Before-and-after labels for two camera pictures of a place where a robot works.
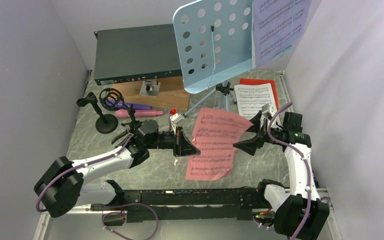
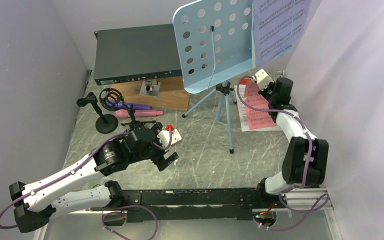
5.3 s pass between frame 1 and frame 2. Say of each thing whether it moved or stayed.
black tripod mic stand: stayed
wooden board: stayed
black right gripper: moved
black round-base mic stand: stayed
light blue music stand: stayed
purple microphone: stayed
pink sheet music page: moved
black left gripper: moved
